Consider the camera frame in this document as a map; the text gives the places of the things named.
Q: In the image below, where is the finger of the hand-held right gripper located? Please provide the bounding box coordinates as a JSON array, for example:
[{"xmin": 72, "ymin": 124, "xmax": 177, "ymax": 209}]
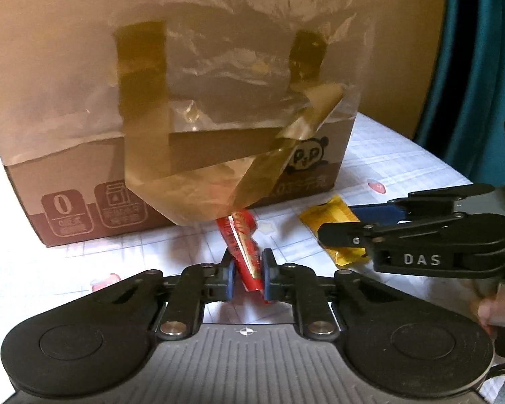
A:
[
  {"xmin": 353, "ymin": 184, "xmax": 496, "ymax": 224},
  {"xmin": 317, "ymin": 211, "xmax": 466, "ymax": 258}
]

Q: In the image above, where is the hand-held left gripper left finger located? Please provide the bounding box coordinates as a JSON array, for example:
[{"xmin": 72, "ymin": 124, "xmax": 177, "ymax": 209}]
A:
[{"xmin": 90, "ymin": 248, "xmax": 237, "ymax": 341}]

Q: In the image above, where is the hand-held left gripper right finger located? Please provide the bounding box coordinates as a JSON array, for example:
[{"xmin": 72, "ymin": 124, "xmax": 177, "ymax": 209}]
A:
[{"xmin": 261, "ymin": 247, "xmax": 398, "ymax": 341}]

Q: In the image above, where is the large red snack packet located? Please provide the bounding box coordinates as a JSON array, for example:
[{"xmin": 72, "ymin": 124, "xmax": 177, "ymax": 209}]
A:
[{"xmin": 216, "ymin": 209, "xmax": 265, "ymax": 304}]

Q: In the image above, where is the yellow snack packet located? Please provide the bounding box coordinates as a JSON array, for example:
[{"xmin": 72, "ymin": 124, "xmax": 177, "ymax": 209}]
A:
[{"xmin": 299, "ymin": 195, "xmax": 369, "ymax": 267}]

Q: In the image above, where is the brown cardboard box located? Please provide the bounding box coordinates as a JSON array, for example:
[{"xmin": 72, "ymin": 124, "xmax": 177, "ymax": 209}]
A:
[{"xmin": 0, "ymin": 0, "xmax": 381, "ymax": 250}]

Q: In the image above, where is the clear plastic bag liner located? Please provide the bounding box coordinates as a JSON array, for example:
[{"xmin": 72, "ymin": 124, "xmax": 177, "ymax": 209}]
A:
[{"xmin": 0, "ymin": 0, "xmax": 381, "ymax": 229}]

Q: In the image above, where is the person's right hand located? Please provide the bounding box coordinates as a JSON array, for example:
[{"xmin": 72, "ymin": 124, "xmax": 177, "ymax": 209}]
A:
[{"xmin": 471, "ymin": 282, "xmax": 505, "ymax": 330}]

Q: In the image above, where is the checked strawberry tablecloth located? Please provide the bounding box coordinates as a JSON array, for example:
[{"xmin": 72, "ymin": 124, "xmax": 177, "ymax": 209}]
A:
[{"xmin": 0, "ymin": 111, "xmax": 505, "ymax": 404}]

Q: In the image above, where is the wooden door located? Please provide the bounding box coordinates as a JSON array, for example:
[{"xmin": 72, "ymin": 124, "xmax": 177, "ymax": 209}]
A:
[{"xmin": 353, "ymin": 0, "xmax": 449, "ymax": 140}]

